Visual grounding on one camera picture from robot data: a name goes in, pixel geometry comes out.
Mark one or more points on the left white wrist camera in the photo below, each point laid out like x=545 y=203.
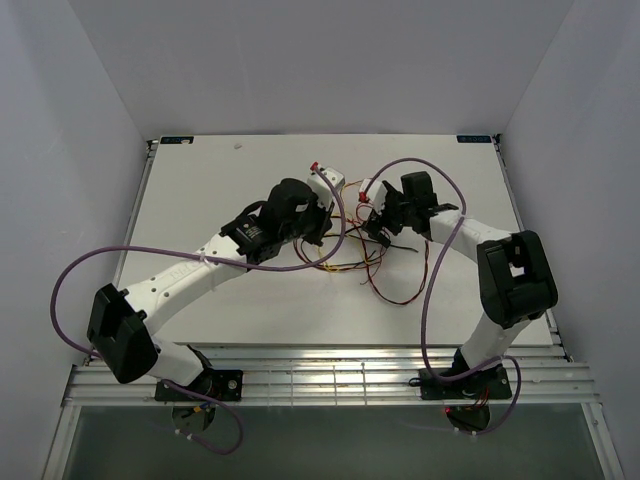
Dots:
x=325 y=182

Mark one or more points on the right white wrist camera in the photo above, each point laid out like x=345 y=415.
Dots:
x=376 y=194

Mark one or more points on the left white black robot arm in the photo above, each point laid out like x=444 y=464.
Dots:
x=125 y=324

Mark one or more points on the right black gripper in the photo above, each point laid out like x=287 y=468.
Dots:
x=373 y=229

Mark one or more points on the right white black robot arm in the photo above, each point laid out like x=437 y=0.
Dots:
x=516 y=285

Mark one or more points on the aluminium rail frame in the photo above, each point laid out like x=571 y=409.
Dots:
x=359 y=363

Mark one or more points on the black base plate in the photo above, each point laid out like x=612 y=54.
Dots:
x=491 y=384
x=221 y=385

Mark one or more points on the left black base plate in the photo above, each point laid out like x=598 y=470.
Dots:
x=221 y=385

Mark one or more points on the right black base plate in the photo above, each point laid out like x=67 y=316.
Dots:
x=491 y=384

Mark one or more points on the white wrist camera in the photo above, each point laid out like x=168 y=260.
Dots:
x=325 y=182
x=376 y=194

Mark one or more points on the left blue label sticker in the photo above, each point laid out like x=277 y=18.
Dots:
x=176 y=140

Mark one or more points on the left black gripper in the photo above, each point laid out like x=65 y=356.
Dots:
x=323 y=216

